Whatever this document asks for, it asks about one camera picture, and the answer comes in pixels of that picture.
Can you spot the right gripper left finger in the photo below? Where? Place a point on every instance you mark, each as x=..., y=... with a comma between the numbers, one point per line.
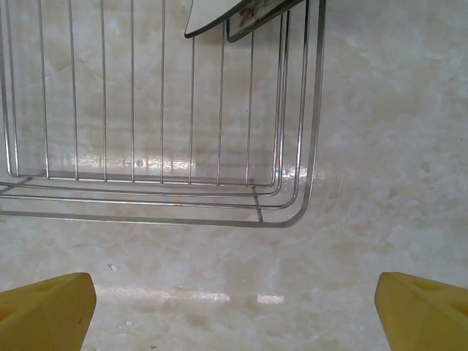
x=44, y=314

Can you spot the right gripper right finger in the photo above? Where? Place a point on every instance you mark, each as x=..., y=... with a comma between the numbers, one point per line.
x=428, y=318

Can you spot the square plate flower pattern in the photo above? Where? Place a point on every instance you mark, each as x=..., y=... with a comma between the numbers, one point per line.
x=252, y=27

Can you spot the square white plate dark rim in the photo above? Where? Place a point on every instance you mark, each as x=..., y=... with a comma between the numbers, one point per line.
x=219, y=18

